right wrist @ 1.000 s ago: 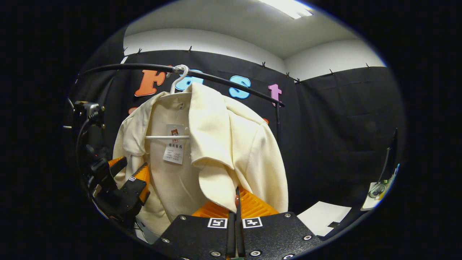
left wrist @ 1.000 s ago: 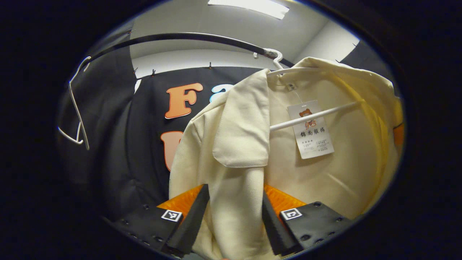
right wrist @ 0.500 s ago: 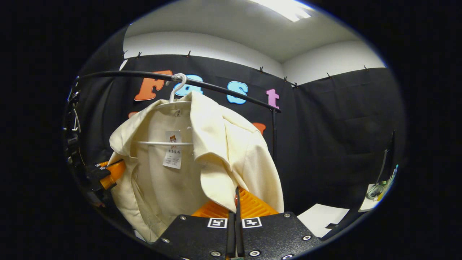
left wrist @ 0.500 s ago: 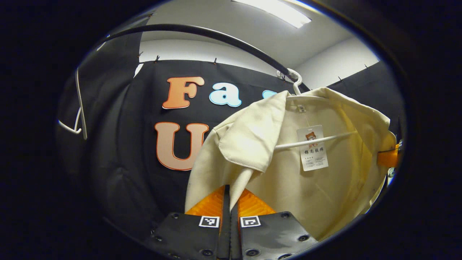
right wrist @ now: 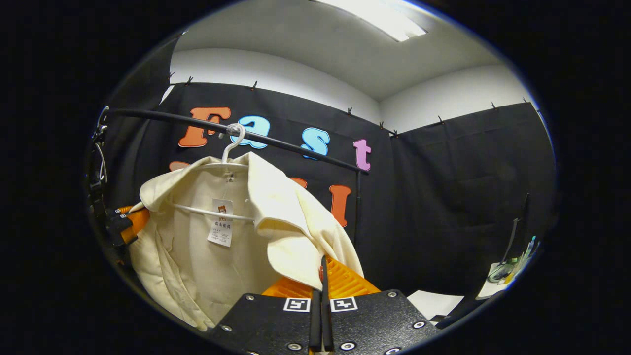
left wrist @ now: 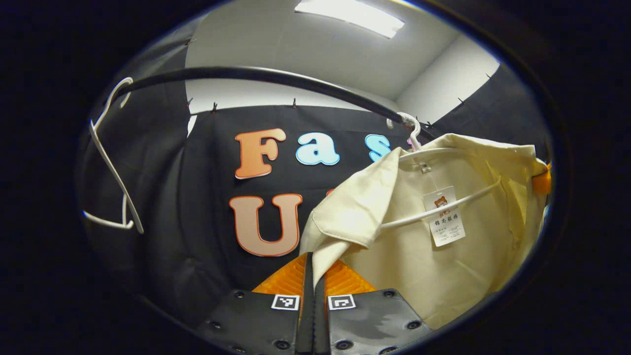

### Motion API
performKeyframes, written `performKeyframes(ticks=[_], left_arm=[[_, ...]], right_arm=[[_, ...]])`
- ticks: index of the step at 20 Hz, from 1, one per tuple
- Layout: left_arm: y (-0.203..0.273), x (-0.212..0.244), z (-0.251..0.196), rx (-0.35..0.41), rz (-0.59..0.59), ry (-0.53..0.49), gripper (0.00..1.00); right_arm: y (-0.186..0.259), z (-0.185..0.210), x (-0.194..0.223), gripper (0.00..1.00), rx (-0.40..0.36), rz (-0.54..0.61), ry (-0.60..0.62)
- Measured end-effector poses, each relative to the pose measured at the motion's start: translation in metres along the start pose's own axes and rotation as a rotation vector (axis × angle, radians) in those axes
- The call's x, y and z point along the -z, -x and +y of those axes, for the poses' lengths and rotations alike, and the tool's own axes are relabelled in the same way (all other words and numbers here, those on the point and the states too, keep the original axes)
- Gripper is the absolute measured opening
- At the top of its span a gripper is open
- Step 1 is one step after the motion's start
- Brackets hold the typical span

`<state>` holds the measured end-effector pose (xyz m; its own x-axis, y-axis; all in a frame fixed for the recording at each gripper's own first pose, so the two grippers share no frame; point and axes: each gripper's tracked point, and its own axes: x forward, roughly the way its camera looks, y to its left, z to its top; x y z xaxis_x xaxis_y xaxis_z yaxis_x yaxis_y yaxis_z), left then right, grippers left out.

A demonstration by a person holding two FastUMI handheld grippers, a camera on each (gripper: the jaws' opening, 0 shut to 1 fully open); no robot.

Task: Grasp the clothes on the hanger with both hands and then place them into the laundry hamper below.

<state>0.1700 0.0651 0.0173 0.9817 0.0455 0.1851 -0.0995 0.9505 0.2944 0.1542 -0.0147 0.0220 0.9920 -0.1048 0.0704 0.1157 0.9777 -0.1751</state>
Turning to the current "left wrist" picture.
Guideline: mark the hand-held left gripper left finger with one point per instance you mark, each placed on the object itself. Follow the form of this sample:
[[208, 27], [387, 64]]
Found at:
[[305, 315]]

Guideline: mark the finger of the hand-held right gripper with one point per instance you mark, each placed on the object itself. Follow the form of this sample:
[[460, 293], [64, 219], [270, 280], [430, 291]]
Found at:
[[541, 181]]

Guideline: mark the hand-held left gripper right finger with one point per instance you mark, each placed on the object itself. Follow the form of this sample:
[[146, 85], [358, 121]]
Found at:
[[320, 320]]

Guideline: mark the cream jacket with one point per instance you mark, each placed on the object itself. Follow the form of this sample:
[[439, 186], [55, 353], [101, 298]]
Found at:
[[404, 266]]

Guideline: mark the white plastic clothes hanger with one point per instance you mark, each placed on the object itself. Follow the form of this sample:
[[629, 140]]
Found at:
[[111, 168], [417, 133]]

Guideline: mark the white paper garment tag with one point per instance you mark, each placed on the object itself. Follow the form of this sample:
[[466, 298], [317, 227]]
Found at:
[[446, 227]]

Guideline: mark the black backdrop cloth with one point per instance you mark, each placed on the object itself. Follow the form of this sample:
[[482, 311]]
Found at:
[[197, 197]]

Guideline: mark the ceiling light panel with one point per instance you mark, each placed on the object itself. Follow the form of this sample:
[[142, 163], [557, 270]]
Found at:
[[350, 15]]

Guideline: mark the black clothes rail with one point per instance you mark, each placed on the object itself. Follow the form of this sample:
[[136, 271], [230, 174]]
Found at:
[[246, 72]]

